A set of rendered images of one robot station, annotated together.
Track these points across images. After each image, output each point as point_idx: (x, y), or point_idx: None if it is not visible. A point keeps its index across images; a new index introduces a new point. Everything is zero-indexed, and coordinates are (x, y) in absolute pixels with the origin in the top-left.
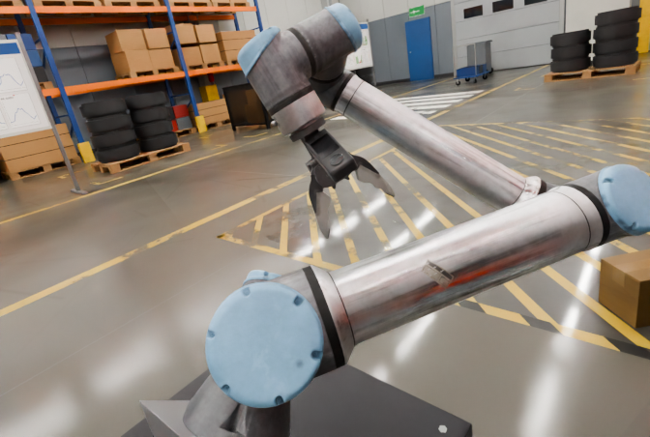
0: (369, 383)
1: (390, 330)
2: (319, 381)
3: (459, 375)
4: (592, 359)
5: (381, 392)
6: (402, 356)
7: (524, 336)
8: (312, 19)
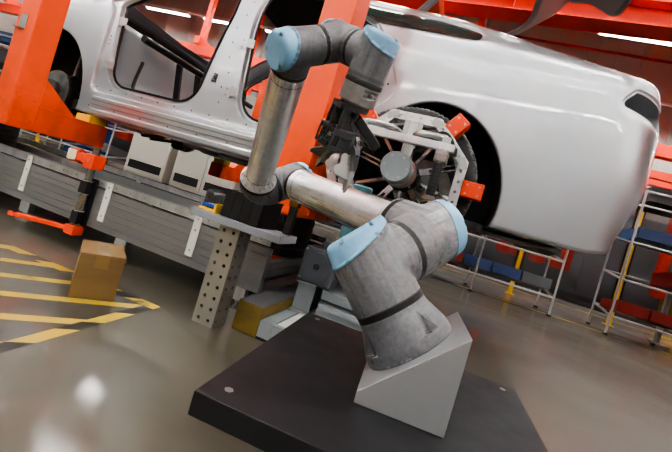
0: (290, 332)
1: None
2: (297, 353)
3: (135, 383)
4: (139, 324)
5: (297, 329)
6: (80, 417)
7: (94, 337)
8: None
